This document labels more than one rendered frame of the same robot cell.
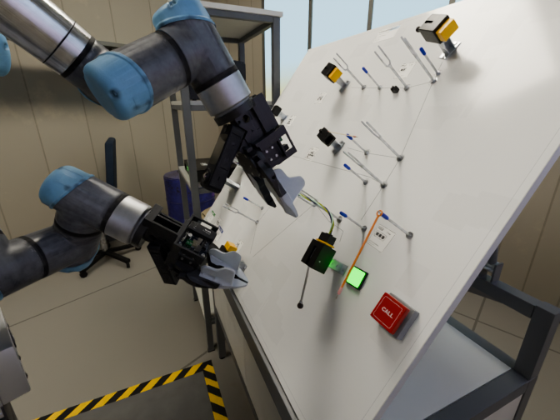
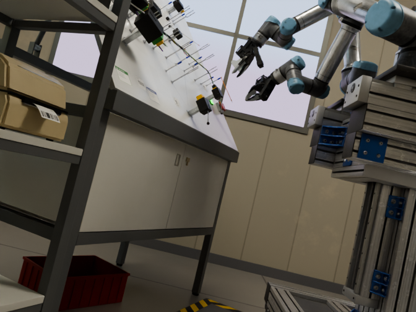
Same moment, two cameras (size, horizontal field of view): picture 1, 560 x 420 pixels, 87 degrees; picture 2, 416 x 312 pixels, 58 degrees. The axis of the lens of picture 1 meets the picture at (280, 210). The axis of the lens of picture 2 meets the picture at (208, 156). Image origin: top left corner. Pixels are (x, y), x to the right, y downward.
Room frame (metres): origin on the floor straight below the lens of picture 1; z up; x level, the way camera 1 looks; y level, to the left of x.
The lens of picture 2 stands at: (1.87, 1.49, 0.65)
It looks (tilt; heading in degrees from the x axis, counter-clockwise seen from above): 4 degrees up; 229
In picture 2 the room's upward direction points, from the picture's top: 13 degrees clockwise
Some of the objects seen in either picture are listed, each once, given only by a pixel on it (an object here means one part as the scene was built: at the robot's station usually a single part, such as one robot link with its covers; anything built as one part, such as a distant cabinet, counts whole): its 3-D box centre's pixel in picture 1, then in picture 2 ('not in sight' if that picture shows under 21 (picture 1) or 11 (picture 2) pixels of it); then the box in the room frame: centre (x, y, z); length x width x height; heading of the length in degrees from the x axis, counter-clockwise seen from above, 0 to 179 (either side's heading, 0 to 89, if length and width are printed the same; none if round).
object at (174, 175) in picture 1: (192, 207); not in sight; (3.05, 0.97, 0.38); 0.53 x 0.51 x 0.76; 47
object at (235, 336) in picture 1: (227, 303); (140, 179); (1.10, 0.24, 0.60); 0.55 x 0.02 x 0.39; 24
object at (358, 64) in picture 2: not in sight; (363, 75); (0.23, 0.56, 1.33); 0.13 x 0.12 x 0.14; 45
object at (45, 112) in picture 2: not in sight; (46, 112); (1.58, 0.50, 0.73); 0.06 x 0.05 x 0.03; 28
